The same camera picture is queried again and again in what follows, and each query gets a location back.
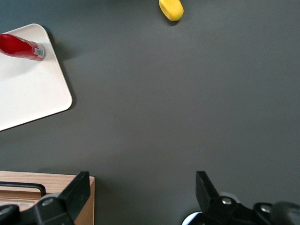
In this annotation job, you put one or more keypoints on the wooden drawer cabinet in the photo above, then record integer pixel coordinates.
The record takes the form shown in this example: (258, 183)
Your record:
(54, 179)

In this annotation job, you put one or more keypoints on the wooden drawer front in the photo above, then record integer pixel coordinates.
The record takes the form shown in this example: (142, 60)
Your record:
(23, 192)

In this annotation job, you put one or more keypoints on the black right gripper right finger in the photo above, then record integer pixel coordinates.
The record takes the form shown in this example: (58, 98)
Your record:
(211, 201)

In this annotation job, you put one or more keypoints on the red coke bottle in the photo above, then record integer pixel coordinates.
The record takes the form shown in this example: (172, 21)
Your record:
(16, 47)

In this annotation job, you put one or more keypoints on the white rectangular tray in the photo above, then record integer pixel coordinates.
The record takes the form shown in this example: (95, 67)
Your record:
(30, 89)

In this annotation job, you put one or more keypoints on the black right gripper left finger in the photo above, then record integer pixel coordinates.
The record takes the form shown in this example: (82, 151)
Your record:
(75, 194)

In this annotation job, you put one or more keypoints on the yellow lemon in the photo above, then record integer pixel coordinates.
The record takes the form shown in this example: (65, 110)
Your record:
(172, 9)

